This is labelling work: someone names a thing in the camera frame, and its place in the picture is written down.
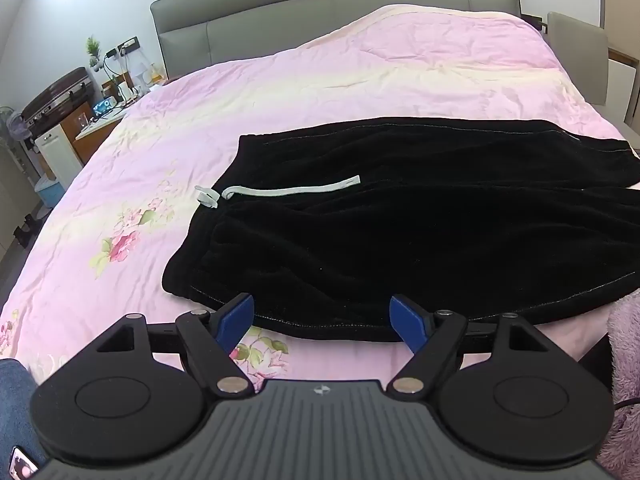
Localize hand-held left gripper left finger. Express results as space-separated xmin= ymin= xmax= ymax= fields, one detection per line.
xmin=96 ymin=293 xmax=256 ymax=397

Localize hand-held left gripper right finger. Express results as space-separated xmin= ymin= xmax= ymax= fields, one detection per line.
xmin=389 ymin=294 xmax=548 ymax=397

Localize black pants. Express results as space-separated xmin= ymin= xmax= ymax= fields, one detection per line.
xmin=161 ymin=116 xmax=640 ymax=343

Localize fluffy pink cloth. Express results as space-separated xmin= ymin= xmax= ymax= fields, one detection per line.
xmin=596 ymin=290 xmax=640 ymax=480

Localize blue bin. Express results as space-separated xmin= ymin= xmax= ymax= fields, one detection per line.
xmin=34 ymin=177 xmax=66 ymax=209

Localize person's leg in jeans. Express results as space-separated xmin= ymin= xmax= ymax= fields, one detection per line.
xmin=0 ymin=358 xmax=49 ymax=467

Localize wooden nightstand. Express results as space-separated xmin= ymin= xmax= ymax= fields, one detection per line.
xmin=59 ymin=95 xmax=130 ymax=163

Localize pink floral blanket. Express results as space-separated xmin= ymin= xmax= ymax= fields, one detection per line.
xmin=0 ymin=4 xmax=637 ymax=396

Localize brown suitcase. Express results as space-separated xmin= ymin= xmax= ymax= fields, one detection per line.
xmin=22 ymin=66 xmax=96 ymax=127

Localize standing fan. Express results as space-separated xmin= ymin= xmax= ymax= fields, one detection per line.
xmin=0 ymin=106 xmax=30 ymax=153

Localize black power strip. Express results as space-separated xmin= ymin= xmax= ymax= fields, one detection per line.
xmin=104 ymin=36 xmax=140 ymax=59

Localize small green plant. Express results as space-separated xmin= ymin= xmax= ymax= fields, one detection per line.
xmin=85 ymin=35 xmax=104 ymax=69

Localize grey chair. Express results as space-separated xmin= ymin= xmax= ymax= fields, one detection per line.
xmin=546 ymin=11 xmax=610 ymax=109

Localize grey padded headboard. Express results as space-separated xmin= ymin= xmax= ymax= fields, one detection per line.
xmin=150 ymin=0 xmax=524 ymax=82

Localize white desk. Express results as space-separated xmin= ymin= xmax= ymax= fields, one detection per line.
xmin=607 ymin=47 xmax=640 ymax=129

